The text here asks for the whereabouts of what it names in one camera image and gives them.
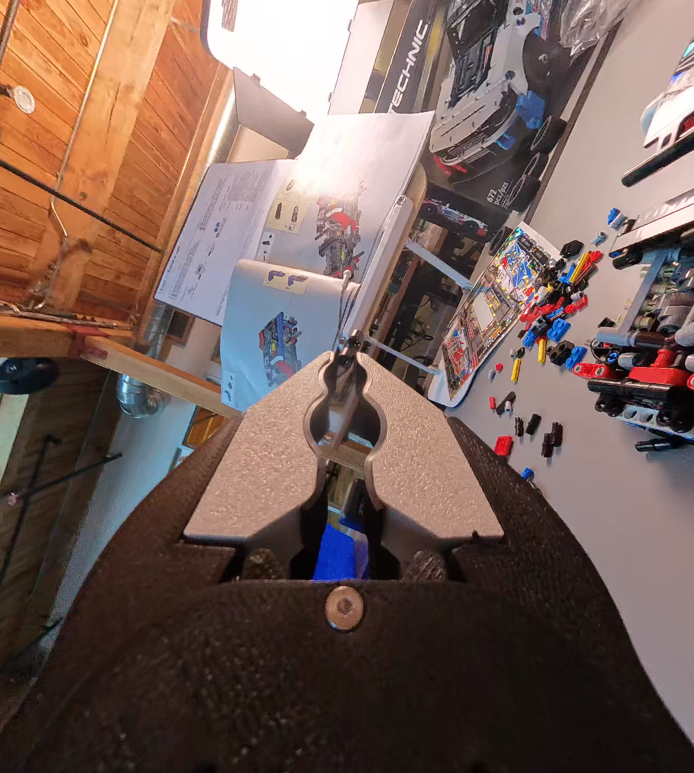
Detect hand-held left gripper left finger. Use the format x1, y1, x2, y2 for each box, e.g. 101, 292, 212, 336
183, 351, 336, 577

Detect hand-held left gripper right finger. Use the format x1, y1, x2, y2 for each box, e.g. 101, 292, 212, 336
353, 351, 506, 577

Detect grey lego axle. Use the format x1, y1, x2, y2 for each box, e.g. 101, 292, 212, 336
323, 329, 365, 451

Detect pile of black blue lego pieces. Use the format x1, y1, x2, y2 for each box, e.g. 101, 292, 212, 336
489, 389, 565, 484

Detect lego sticker sheet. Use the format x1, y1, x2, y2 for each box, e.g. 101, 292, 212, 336
440, 226, 565, 401

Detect pile of mixed coloured lego pieces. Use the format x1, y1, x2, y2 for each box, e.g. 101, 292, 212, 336
486, 208, 626, 389

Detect partly built lego car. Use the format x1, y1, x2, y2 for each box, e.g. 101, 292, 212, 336
587, 0, 694, 455

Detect lego instruction booklet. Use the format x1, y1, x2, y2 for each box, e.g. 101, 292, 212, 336
154, 110, 435, 413

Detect black lego set box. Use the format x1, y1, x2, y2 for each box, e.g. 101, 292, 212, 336
329, 0, 622, 238

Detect wooden ceiling beam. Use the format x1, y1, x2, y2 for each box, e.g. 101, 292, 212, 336
0, 305, 240, 419

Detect black round ceiling fixture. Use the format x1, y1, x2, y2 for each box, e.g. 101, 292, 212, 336
0, 358, 60, 397

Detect white book stand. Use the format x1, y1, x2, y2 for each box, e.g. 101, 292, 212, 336
338, 163, 493, 411

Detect ceiling light panel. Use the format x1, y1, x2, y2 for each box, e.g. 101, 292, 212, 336
201, 0, 361, 117

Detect clear plastic bags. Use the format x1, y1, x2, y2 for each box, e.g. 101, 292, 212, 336
564, 0, 633, 38

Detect metal ventilation duct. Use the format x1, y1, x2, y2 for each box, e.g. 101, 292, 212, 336
116, 302, 174, 419

